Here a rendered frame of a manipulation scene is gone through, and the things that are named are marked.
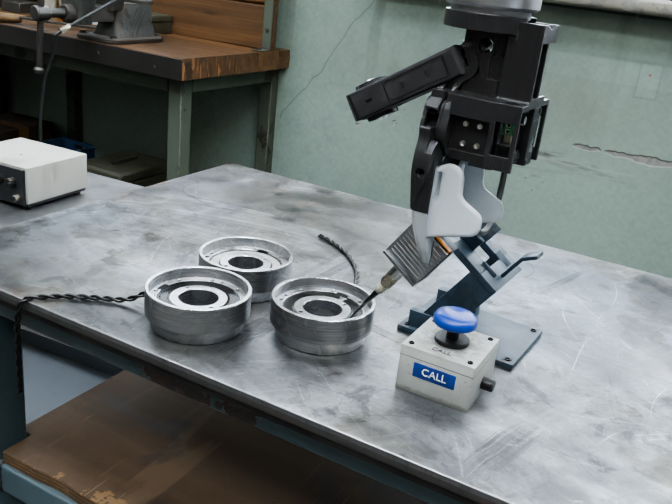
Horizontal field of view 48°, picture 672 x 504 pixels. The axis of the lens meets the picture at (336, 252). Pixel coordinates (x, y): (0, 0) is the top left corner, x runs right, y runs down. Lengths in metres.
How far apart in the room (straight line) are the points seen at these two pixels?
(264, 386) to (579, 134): 1.72
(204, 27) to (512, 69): 2.13
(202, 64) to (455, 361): 1.69
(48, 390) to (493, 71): 1.37
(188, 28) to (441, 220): 2.15
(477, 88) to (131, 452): 0.64
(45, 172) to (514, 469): 1.06
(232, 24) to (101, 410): 1.74
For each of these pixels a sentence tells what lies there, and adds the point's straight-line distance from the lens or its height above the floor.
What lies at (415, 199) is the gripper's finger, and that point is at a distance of 0.62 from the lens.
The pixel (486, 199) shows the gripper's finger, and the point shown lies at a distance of 0.67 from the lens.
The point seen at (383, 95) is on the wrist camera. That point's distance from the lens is 0.65.
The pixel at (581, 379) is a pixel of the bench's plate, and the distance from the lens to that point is 0.78.
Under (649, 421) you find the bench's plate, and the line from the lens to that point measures 0.75.
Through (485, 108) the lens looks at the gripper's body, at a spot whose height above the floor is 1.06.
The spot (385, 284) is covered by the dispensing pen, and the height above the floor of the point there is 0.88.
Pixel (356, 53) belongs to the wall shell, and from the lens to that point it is 2.49.
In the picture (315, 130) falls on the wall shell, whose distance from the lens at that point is 2.59.
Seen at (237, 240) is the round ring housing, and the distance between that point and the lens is 0.89.
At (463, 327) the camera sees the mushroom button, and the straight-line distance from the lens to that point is 0.67.
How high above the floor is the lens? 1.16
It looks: 21 degrees down
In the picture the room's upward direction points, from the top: 7 degrees clockwise
